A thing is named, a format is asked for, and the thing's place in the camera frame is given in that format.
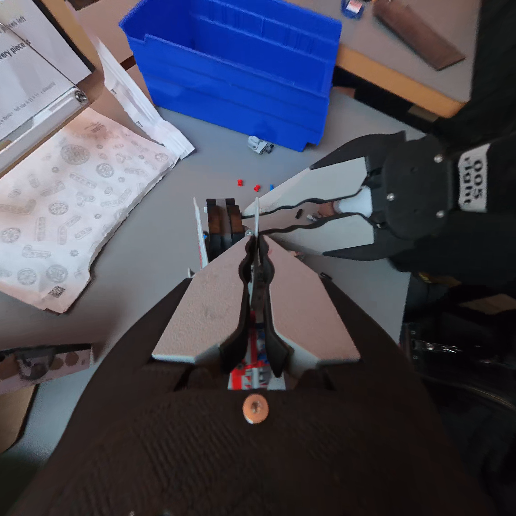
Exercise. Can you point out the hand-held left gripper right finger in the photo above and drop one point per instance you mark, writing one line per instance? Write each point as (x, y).
(314, 318)

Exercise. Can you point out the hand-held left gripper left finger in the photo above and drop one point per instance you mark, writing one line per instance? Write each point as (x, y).
(205, 318)

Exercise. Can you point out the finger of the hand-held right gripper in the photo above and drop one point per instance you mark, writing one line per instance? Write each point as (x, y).
(342, 234)
(322, 181)

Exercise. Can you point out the red grey lego vehicle model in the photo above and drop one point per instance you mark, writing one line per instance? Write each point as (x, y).
(219, 225)

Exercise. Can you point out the small grey lego connector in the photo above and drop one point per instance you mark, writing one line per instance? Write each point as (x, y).
(260, 145)

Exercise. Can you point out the black lego set box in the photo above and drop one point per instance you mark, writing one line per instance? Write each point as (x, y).
(40, 363)

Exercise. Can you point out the blue plastic bin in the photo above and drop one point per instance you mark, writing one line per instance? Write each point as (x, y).
(242, 88)

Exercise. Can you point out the brown wedge-shaped board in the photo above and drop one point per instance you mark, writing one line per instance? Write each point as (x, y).
(419, 36)

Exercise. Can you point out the small blue case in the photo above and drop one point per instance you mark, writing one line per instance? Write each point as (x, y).
(353, 8)

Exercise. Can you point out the printed paper bag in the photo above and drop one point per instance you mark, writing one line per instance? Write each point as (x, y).
(72, 201)

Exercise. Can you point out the white sheet on metal stand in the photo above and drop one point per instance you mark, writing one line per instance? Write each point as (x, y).
(36, 72)

